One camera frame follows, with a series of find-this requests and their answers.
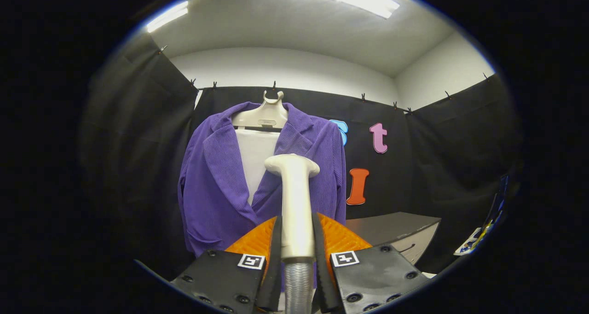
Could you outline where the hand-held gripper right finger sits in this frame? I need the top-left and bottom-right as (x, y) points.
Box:
(312, 211), (433, 314)

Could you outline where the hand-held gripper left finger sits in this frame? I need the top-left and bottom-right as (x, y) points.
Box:
(171, 215), (282, 314)

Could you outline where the cream garment steamer with hose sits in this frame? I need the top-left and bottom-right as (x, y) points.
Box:
(264, 154), (321, 314)

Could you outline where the purple corduroy jacket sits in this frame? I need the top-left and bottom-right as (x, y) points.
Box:
(178, 101), (347, 289)

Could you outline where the grey-topped drawer cabinet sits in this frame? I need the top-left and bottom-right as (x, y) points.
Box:
(345, 212), (441, 265)

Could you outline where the white fabric panel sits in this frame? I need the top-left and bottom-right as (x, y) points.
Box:
(235, 129), (282, 206)

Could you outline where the white colourful printed card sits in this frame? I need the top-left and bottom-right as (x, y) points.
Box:
(453, 227), (484, 256)

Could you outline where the beige plastic hanger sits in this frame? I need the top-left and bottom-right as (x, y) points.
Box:
(231, 90), (289, 129)

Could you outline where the black backdrop cloth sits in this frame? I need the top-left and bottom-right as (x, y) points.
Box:
(78, 31), (525, 282)

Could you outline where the row of black clips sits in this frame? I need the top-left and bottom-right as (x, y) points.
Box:
(159, 45), (491, 114)

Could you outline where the blue printed pack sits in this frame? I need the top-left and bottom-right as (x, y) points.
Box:
(487, 175), (509, 227)

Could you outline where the narrow ceiling light panel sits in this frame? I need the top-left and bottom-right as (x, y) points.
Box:
(145, 1), (189, 34)

